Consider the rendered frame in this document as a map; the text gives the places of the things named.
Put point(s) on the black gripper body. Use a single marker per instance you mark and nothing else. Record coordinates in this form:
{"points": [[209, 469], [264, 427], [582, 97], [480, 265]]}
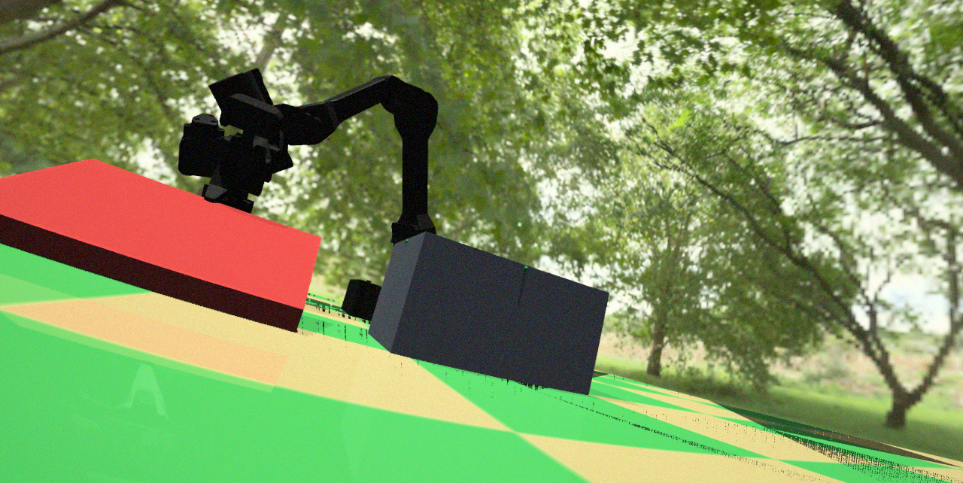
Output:
{"points": [[261, 125]]}

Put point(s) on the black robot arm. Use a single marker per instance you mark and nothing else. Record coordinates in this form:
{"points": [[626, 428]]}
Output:
{"points": [[415, 115]]}

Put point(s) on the red rectangular lid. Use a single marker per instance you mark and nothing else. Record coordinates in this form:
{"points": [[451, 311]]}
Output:
{"points": [[115, 223]]}

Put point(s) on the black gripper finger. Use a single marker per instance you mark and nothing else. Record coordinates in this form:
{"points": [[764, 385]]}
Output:
{"points": [[234, 200], [235, 167]]}

